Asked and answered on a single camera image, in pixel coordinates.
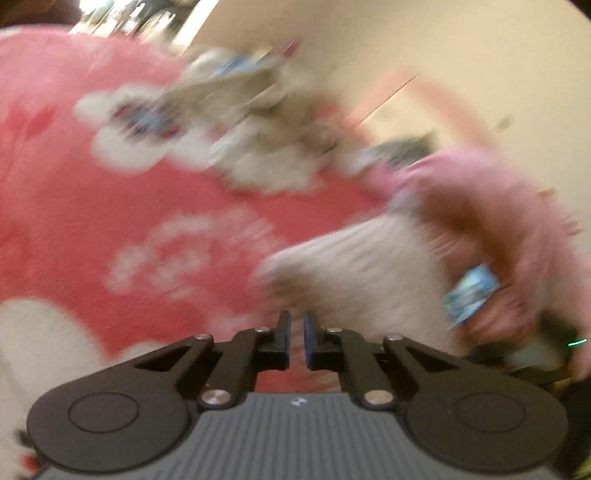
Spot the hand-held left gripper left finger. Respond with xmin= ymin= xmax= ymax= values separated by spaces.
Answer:
xmin=131 ymin=309 xmax=293 ymax=411

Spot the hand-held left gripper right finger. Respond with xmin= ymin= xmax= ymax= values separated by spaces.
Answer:
xmin=303 ymin=310 xmax=458 ymax=411

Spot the beige knit sweater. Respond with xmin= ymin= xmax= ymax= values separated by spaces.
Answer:
xmin=252 ymin=215 xmax=502 ymax=356

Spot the grey garment with blue patches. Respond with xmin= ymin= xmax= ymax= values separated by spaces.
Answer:
xmin=159 ymin=44 xmax=370 ymax=195

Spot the pink floral blanket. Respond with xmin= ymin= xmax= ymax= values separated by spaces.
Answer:
xmin=0 ymin=25 xmax=398 ymax=478

